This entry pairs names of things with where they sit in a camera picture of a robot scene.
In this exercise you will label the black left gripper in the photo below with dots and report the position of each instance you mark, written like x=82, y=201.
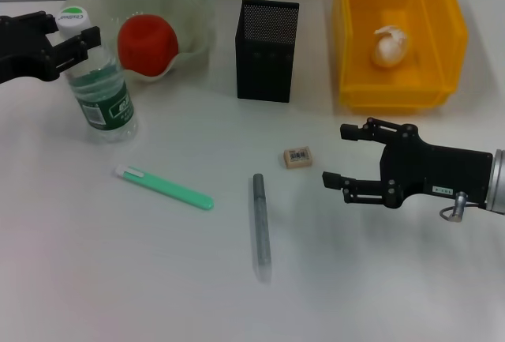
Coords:
x=19, y=49

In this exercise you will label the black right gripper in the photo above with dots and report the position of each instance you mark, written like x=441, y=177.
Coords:
x=434, y=172

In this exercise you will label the clear green-label water bottle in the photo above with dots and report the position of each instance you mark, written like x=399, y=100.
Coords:
x=106, y=101

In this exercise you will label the orange fruit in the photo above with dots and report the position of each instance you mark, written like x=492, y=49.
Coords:
x=148, y=46

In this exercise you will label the white garlic bulb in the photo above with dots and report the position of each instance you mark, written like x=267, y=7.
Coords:
x=388, y=47

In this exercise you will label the beige eraser with barcode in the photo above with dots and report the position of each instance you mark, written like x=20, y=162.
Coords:
x=298, y=158

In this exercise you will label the grey pen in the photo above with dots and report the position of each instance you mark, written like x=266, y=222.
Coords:
x=261, y=223

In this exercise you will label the black mesh pen holder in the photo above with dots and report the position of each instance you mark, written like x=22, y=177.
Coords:
x=266, y=53

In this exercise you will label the pale green glass fruit plate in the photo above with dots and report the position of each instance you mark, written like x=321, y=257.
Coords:
x=185, y=22

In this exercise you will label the green pen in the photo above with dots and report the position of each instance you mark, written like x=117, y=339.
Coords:
x=169, y=190

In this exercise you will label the yellow plastic bin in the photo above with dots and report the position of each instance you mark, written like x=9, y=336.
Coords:
x=355, y=53

